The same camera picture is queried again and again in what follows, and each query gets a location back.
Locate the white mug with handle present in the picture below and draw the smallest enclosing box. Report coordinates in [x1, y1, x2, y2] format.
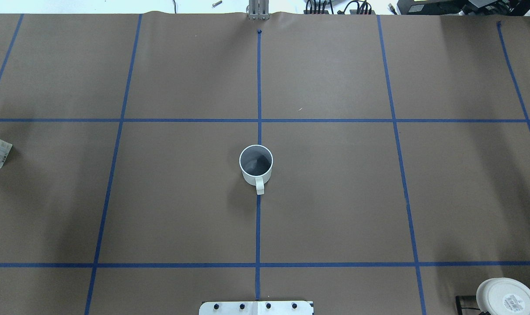
[238, 145, 274, 195]

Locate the aluminium frame post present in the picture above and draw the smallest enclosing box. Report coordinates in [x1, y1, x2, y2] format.
[247, 0, 270, 21]

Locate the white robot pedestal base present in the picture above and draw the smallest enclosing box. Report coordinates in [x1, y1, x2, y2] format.
[199, 301, 314, 315]

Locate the black wire cup rack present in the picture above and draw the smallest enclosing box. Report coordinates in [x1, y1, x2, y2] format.
[455, 295, 489, 315]

